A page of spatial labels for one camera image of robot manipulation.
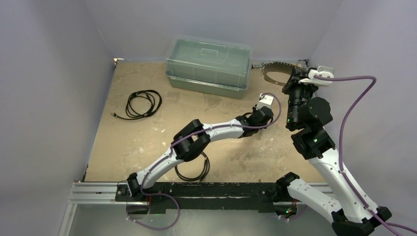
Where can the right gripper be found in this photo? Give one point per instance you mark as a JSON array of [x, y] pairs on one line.
[[293, 84]]

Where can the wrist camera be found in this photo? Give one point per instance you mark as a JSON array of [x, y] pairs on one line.
[[321, 76], [264, 101]]

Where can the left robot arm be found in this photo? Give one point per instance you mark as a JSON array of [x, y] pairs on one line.
[[191, 141]]

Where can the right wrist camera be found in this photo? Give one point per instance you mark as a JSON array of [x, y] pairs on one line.
[[321, 76]]

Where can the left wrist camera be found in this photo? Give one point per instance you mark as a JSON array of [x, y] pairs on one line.
[[264, 101]]

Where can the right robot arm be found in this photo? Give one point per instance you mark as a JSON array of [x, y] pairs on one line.
[[351, 212]]

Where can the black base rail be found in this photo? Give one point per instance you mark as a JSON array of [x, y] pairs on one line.
[[263, 197]]

